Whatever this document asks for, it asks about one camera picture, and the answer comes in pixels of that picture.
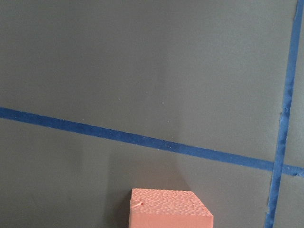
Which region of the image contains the orange foam cube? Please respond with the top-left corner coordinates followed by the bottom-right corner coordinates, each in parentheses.
top-left (129, 188), bottom-right (214, 228)

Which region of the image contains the brown paper table cover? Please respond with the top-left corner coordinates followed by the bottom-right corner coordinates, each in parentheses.
top-left (0, 0), bottom-right (304, 228)

